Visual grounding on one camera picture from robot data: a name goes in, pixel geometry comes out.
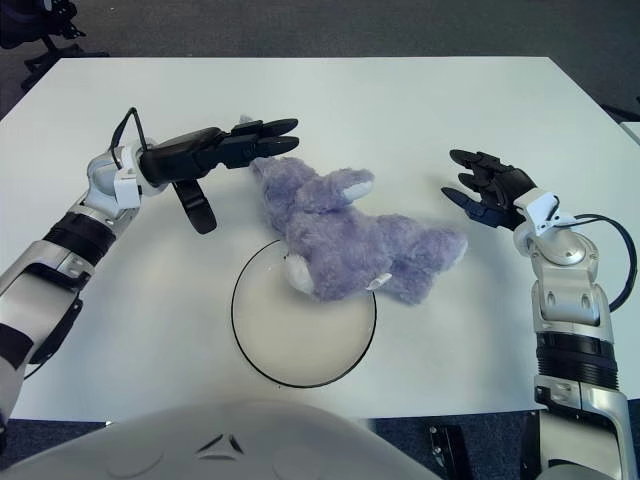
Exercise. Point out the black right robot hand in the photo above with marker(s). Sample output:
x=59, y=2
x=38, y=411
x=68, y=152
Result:
x=505, y=190

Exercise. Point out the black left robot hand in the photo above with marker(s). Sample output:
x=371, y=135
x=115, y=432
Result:
x=180, y=157

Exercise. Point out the purple plush bunny doll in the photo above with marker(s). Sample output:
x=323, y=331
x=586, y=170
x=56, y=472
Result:
x=340, y=235

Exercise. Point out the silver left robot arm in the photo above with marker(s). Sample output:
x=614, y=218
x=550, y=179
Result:
x=35, y=295

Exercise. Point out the white plate with black rim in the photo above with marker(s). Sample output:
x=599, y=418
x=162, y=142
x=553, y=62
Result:
x=300, y=340

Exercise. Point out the white side desk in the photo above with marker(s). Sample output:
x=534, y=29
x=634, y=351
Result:
x=631, y=131

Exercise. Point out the black office chair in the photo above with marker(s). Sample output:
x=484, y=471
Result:
x=20, y=25

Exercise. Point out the silver robot torso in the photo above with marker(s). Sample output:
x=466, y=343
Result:
x=225, y=450

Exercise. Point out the black bracket under table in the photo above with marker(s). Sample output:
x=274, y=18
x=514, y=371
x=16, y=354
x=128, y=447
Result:
x=449, y=445

